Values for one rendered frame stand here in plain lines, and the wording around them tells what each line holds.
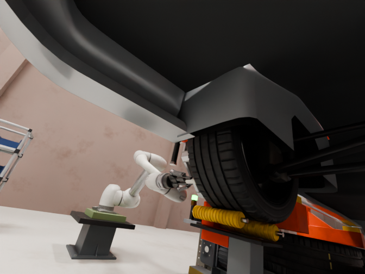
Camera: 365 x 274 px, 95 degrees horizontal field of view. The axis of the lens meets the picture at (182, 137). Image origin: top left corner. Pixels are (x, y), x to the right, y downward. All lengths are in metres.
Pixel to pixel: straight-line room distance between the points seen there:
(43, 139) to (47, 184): 0.92
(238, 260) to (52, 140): 4.22
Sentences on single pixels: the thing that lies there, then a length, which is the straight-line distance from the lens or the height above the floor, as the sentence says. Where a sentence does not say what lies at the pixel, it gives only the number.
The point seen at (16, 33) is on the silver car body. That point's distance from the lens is 0.53.
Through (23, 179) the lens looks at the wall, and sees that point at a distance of 4.46.
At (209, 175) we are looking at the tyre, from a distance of 0.68.
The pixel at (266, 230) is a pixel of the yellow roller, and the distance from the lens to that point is 0.79.
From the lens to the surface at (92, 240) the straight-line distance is 1.91.
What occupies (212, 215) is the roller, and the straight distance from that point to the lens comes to 0.78.
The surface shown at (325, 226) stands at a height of 0.69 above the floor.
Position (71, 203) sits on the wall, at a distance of 4.52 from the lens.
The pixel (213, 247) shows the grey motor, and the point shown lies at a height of 0.34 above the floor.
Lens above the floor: 0.49
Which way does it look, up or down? 24 degrees up
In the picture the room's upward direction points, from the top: 12 degrees clockwise
